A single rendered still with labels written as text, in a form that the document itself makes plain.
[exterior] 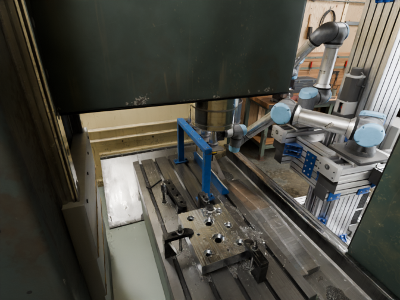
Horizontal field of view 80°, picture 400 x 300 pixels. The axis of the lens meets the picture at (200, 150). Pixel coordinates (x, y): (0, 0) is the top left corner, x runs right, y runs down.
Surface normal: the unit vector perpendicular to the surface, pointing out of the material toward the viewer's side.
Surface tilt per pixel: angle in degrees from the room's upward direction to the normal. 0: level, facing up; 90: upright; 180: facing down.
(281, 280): 0
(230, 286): 0
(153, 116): 90
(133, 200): 24
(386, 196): 90
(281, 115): 89
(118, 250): 0
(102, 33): 90
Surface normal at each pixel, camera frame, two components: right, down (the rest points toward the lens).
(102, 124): 0.37, 0.42
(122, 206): 0.17, -0.63
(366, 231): -0.93, 0.16
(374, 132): -0.43, 0.42
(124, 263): 0.02, -0.88
